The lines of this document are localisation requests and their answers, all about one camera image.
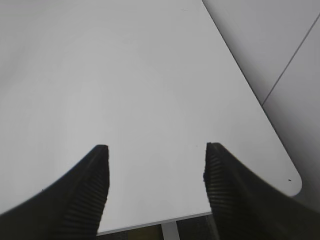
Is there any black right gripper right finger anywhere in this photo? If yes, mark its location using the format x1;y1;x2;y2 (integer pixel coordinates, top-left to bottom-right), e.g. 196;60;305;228
203;142;320;240

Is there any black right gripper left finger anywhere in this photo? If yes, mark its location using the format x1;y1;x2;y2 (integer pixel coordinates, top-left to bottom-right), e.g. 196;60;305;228
0;145;110;240

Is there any white table leg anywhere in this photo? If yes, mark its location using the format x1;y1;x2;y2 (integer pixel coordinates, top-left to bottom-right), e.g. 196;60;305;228
161;221;180;240

